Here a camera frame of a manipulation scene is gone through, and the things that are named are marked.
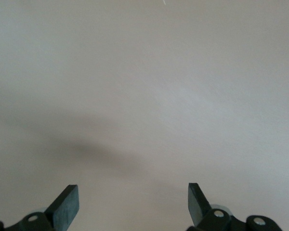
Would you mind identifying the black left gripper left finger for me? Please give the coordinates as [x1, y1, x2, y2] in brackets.
[0, 184, 79, 231]

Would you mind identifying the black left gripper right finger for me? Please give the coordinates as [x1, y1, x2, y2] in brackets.
[186, 183, 282, 231]

